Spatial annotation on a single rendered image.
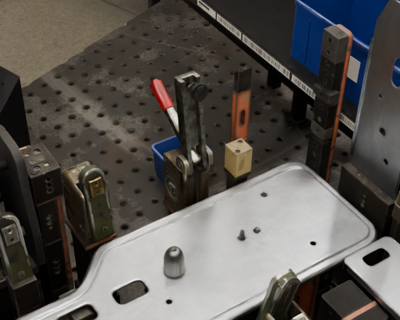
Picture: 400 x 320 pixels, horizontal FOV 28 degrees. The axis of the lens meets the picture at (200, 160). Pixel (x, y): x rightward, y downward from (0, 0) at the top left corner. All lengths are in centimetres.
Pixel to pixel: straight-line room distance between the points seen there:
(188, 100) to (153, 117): 73
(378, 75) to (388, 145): 12
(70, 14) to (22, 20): 22
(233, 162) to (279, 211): 11
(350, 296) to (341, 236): 11
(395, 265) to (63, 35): 257
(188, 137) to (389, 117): 32
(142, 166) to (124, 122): 17
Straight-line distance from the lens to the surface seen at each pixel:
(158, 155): 174
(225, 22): 174
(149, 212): 173
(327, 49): 141
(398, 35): 123
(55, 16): 375
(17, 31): 367
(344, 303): 123
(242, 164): 134
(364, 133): 137
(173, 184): 136
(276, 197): 134
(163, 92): 133
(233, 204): 133
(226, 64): 217
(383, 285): 124
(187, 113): 125
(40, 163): 124
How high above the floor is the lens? 193
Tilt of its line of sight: 42 degrees down
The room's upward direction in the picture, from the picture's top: 1 degrees clockwise
